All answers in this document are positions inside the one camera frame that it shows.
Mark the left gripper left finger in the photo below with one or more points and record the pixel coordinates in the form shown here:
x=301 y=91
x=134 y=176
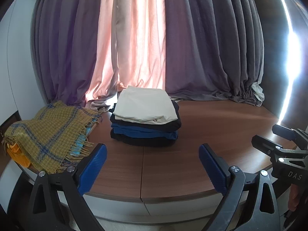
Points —
x=89 y=168

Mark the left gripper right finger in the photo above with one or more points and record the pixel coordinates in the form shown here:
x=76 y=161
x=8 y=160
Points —
x=216 y=168

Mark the cream pants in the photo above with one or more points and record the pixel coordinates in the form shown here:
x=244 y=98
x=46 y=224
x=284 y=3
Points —
x=145 y=106

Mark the person right hand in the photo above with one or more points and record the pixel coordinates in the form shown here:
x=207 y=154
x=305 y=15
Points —
x=294 y=197

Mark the yellow blue plaid scarf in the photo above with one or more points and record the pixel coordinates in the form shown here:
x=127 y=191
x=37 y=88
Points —
x=55 y=138

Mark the black folded garment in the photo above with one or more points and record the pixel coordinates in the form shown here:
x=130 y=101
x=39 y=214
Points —
x=157 y=142

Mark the bright blue folded garment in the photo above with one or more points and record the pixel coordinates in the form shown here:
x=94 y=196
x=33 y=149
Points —
x=140 y=132

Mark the orange folded cloth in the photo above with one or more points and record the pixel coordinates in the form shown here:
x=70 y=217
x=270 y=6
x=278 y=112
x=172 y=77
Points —
x=17 y=155

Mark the white curtain lining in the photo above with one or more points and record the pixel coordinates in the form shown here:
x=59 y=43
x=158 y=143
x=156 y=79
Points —
x=258 y=91

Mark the grey purple curtain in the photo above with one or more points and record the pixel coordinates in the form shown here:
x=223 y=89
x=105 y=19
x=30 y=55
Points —
x=214 y=49

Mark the pink sheer curtain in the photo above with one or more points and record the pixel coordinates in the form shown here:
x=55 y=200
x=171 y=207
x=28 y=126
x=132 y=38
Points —
x=131 y=49

